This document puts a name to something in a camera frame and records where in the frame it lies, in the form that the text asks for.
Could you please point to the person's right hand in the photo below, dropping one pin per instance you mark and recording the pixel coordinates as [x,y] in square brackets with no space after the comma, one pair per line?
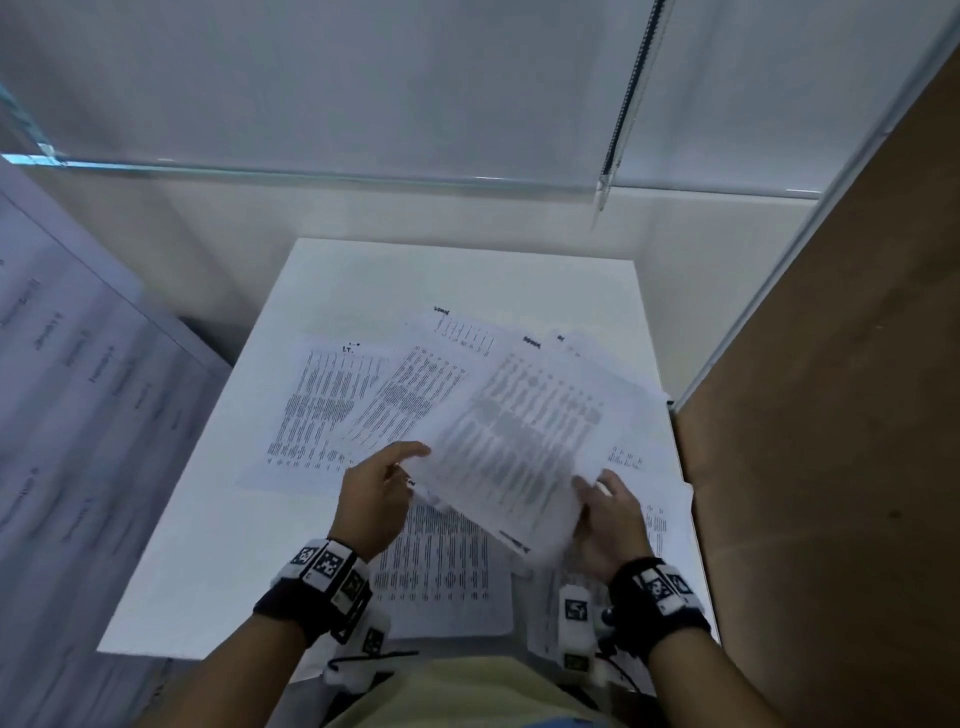
[615,532]

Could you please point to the white metal frame strip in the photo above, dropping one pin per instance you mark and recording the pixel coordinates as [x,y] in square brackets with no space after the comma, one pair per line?
[787,247]

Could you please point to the person's left forearm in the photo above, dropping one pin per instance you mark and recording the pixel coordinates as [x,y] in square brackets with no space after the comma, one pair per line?
[240,682]

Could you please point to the brown wooden board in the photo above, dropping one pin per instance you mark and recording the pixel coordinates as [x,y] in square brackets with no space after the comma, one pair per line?
[840,450]

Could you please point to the black right wrist band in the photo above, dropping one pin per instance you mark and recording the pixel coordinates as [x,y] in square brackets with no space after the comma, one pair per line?
[660,615]

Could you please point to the person's right forearm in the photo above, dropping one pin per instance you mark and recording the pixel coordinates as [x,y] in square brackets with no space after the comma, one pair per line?
[712,690]

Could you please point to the white printed paper sheets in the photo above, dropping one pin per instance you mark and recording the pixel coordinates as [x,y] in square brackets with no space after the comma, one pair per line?
[322,405]

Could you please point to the narrow frosted glass panel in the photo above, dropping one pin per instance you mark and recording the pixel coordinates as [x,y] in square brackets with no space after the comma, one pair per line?
[765,90]

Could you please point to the printed paper sheet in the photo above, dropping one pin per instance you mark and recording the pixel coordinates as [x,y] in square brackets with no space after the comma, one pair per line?
[517,442]

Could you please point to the black wrist band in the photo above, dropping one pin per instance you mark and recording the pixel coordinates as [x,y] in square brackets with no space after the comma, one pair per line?
[300,600]
[660,615]

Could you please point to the large printed calendar board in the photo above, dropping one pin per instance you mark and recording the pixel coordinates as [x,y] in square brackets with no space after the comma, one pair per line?
[82,450]

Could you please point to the person's cream shirt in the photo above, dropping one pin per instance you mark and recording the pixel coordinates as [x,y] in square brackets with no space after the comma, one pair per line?
[465,697]

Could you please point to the person's left hand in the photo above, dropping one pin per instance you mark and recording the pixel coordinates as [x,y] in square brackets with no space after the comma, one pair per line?
[375,502]

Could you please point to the black glass joint strip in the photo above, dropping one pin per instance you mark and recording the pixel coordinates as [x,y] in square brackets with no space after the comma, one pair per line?
[634,82]

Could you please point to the black left wrist band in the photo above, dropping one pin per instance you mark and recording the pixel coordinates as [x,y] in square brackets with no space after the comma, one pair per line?
[300,600]

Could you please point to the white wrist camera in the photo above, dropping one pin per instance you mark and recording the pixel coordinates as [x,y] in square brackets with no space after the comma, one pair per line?
[577,622]
[367,641]

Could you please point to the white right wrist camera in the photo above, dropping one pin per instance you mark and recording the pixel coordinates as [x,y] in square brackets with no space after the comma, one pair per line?
[577,622]

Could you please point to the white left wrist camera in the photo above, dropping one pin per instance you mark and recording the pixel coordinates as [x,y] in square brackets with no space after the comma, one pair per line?
[367,641]

